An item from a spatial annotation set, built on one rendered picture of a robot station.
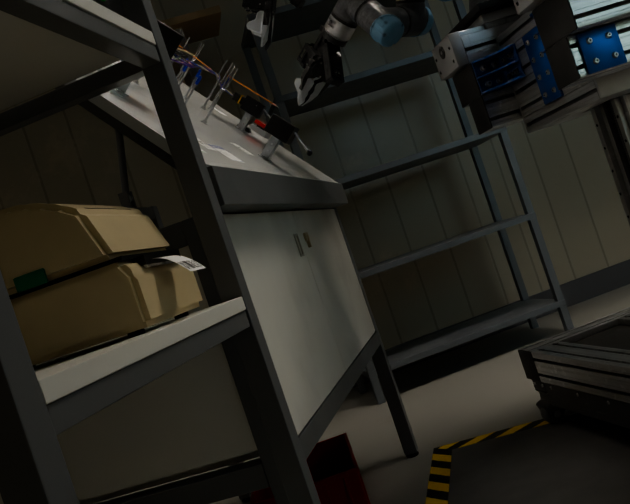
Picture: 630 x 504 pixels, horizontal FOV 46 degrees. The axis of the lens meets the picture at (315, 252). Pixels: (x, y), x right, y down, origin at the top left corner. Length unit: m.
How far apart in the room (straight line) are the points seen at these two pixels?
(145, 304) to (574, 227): 3.46
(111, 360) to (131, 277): 0.19
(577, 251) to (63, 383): 3.69
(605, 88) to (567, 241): 2.43
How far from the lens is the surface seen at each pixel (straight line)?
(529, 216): 3.42
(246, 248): 1.32
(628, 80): 1.80
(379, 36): 1.90
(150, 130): 1.21
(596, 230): 4.22
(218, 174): 1.18
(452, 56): 2.06
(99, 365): 0.69
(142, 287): 0.87
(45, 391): 0.61
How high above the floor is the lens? 0.68
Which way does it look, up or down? level
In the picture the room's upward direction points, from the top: 19 degrees counter-clockwise
